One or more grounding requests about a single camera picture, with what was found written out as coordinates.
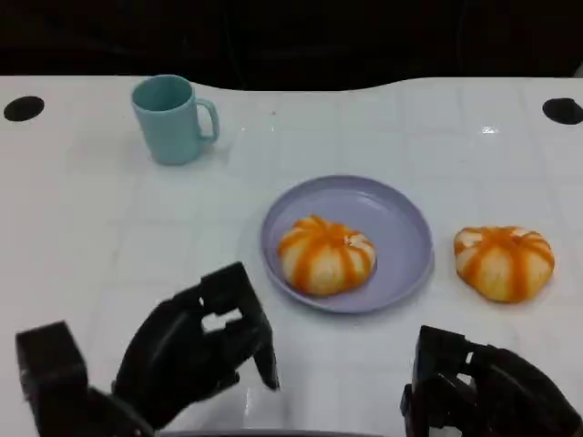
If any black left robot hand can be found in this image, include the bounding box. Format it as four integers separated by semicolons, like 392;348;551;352
111;261;281;432

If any large orange white bread roll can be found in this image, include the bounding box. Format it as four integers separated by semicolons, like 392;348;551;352
453;225;556;304

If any pale green mug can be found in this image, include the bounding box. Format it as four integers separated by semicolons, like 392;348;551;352
130;74;221;167

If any lilac plate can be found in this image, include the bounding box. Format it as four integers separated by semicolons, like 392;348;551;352
260;175;435;315

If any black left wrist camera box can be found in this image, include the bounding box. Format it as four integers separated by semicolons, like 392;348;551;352
15;320;88;437

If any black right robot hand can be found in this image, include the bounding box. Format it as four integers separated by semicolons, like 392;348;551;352
400;325;583;437

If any black round table grommet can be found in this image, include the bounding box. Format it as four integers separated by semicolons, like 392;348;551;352
3;96;46;122
541;97;583;126

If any small orange white bread roll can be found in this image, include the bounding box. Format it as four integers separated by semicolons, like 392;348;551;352
277;214;378;298

